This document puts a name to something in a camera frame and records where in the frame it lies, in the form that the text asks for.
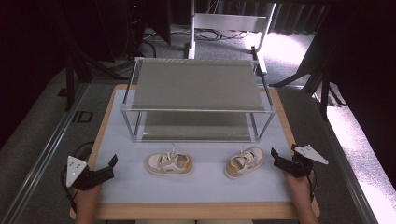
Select black floor bracket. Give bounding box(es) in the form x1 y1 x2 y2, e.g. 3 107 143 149
72 110 93 124

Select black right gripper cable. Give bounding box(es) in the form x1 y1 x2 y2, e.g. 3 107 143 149
307 169 318 203

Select person's left hand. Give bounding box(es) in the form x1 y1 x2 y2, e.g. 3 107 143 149
74 182 103 203

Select black tripod stand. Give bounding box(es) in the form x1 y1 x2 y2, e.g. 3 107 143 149
269 46 348 120
46 0 129 112

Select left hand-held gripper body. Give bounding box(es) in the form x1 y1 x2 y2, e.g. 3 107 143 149
64 155 102 191

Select white table mat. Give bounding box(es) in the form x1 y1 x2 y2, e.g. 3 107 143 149
92 88 293 204

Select black floor cables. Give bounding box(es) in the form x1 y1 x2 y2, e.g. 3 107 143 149
176 27 250 42

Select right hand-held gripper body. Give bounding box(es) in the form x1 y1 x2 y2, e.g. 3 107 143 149
283 144 330 179

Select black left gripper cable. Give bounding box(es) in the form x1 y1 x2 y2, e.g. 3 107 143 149
60 141 95 214

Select person's right hand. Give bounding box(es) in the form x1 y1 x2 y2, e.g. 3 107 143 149
283 171 313 202

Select metal floor rail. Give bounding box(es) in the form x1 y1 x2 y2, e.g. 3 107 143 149
311 92 379 224
0 83 92 224

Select dark curtain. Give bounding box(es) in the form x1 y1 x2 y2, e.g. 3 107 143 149
267 3 331 35

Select white metal stand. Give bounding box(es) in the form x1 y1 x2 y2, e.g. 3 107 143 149
186 0 277 75

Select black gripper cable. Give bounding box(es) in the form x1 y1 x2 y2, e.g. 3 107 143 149
307 169 318 203
60 141 95 214

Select beige child's sneaker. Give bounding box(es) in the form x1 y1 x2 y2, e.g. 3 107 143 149
224 146 265 180
145 148 194 176

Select two-tier metal shoe rack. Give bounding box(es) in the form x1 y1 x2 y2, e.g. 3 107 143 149
120 57 277 144

